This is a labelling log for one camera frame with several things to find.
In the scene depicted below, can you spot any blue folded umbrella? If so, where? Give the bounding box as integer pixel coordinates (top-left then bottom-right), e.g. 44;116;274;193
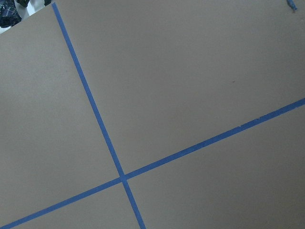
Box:
0;0;29;28

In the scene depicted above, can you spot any brown paper table cover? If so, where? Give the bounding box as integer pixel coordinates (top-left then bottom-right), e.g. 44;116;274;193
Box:
0;0;305;229

